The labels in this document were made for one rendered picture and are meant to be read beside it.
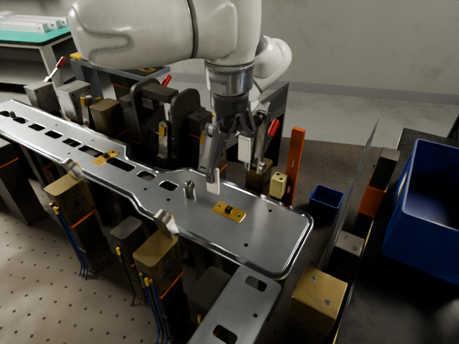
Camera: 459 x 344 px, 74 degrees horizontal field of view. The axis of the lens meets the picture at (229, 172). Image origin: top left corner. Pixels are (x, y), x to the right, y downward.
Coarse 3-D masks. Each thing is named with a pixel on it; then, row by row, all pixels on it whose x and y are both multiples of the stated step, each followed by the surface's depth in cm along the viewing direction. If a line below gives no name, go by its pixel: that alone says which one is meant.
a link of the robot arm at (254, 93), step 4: (252, 88) 134; (256, 88) 135; (252, 92) 135; (256, 92) 136; (252, 96) 136; (256, 96) 137; (252, 100) 136; (256, 100) 140; (252, 104) 137; (256, 104) 139; (252, 108) 137
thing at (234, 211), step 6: (216, 204) 80; (222, 204) 80; (216, 210) 79; (222, 210) 79; (228, 210) 77; (234, 210) 79; (240, 210) 79; (228, 216) 77; (234, 216) 77; (240, 216) 77
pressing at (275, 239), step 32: (0, 128) 112; (64, 128) 112; (128, 160) 96; (128, 192) 85; (160, 192) 84; (224, 192) 84; (256, 192) 84; (192, 224) 75; (224, 224) 75; (256, 224) 75; (288, 224) 75; (224, 256) 68; (256, 256) 68; (288, 256) 68
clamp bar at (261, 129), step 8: (256, 112) 76; (264, 112) 76; (256, 120) 74; (264, 120) 76; (256, 128) 79; (264, 128) 77; (256, 136) 80; (264, 136) 78; (256, 144) 81; (264, 144) 80; (256, 152) 82; (264, 152) 82; (248, 168) 84
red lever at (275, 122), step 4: (276, 120) 86; (272, 124) 86; (276, 124) 86; (272, 128) 86; (276, 128) 86; (268, 132) 86; (272, 132) 85; (268, 136) 86; (272, 136) 85; (268, 140) 85; (268, 144) 86; (256, 160) 84; (252, 164) 84; (256, 164) 83; (256, 168) 84
